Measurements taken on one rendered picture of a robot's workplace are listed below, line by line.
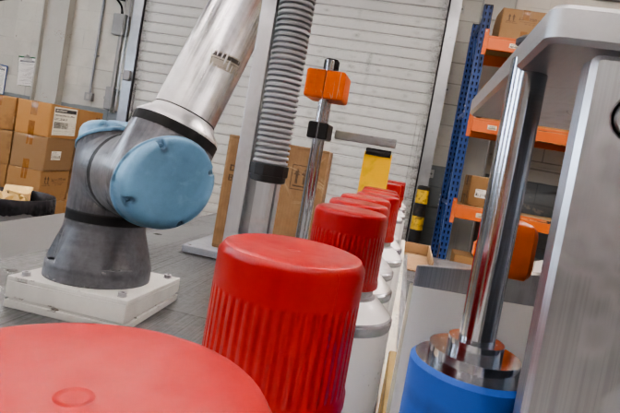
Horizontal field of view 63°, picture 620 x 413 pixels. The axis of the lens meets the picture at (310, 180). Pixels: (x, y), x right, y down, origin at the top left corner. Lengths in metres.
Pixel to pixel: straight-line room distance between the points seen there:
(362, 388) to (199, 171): 0.45
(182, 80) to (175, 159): 0.11
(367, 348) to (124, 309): 0.54
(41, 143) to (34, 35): 2.42
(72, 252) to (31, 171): 3.48
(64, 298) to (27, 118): 3.55
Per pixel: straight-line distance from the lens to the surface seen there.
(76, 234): 0.78
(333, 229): 0.21
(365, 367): 0.22
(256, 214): 0.56
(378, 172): 0.55
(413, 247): 1.76
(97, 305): 0.74
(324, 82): 0.53
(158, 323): 0.78
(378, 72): 4.95
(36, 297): 0.79
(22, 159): 4.28
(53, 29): 6.25
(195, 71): 0.67
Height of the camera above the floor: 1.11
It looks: 3 degrees down
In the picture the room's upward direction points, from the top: 10 degrees clockwise
